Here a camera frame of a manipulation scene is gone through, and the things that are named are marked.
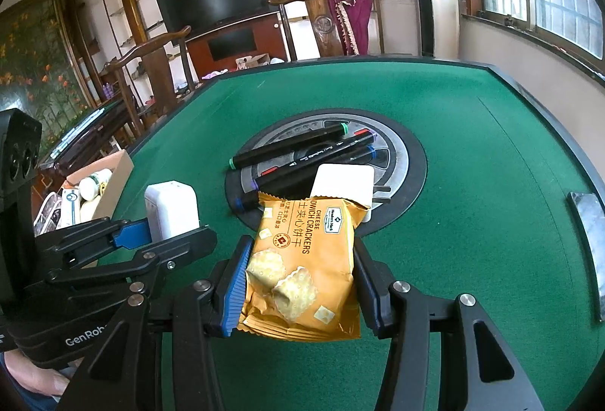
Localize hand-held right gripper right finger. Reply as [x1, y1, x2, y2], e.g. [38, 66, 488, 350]
[352, 238, 546, 411]

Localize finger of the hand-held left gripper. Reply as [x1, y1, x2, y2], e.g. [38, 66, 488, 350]
[44, 225, 218, 295]
[35, 217, 153, 269]

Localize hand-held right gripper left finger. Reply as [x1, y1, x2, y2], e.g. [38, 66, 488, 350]
[57, 235, 254, 411]

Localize rounded white power adapter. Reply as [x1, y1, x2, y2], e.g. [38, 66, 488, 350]
[144, 180, 200, 242]

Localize cardboard box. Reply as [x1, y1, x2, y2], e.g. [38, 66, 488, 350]
[32, 150, 134, 234]

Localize yellow cracker packet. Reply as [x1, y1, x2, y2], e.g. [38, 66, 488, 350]
[236, 191, 370, 342]

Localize black marker green caps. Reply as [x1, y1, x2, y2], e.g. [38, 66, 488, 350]
[229, 122, 349, 170]

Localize person's left hand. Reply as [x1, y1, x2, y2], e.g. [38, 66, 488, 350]
[4, 352, 76, 397]

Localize black marker blue caps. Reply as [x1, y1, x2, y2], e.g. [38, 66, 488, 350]
[233, 145, 375, 212]

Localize pink clear pouch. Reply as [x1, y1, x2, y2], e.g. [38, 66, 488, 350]
[33, 198, 64, 236]

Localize dark glossy side table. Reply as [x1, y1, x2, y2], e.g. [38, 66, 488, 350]
[40, 101, 143, 178]

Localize flat white pronged charger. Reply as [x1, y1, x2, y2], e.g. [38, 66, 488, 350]
[311, 163, 392, 223]

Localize round table centre panel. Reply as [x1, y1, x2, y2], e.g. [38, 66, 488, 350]
[226, 109, 428, 234]

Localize plain wooden chair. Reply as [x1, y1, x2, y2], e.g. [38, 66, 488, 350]
[104, 25, 195, 140]

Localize small open cardboard carton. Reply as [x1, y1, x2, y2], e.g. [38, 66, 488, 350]
[235, 54, 271, 71]

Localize wooden tv cabinet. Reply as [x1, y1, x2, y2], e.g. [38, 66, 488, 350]
[184, 11, 289, 78]

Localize metal table tile slot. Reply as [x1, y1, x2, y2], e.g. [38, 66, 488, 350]
[567, 191, 605, 325]

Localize wooden chair round carving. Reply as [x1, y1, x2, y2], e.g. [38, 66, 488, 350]
[268, 0, 347, 62]

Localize maroon fringed cloth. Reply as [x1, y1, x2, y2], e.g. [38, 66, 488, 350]
[326, 0, 374, 56]

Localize orange flower wall painting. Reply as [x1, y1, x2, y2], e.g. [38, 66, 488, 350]
[0, 0, 93, 149]

